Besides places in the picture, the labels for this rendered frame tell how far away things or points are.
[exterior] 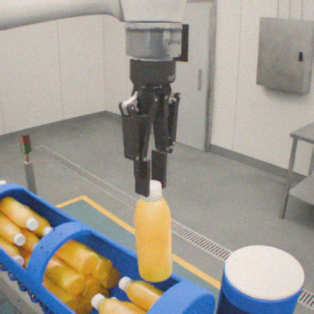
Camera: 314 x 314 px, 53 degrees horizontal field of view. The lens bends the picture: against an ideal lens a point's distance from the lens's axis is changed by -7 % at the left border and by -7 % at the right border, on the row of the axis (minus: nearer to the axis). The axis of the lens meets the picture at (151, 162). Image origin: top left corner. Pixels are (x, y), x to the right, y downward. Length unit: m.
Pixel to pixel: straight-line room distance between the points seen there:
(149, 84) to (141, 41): 0.07
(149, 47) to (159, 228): 0.32
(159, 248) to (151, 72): 0.32
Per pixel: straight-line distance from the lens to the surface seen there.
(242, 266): 1.17
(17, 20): 0.63
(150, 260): 0.66
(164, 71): 0.52
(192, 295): 0.78
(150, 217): 0.61
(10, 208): 1.26
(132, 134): 0.52
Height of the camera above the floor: 1.78
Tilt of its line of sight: 23 degrees down
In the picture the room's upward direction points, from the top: straight up
